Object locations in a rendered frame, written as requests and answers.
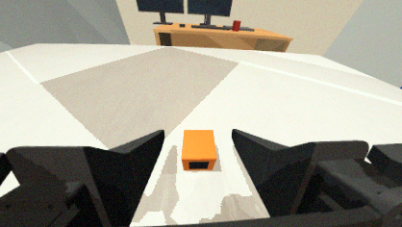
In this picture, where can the orange block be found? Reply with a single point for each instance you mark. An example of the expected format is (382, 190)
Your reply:
(198, 153)

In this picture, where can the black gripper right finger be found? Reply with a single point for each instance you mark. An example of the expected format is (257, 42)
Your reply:
(281, 173)

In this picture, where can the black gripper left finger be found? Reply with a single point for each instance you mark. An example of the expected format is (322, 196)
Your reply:
(115, 178)

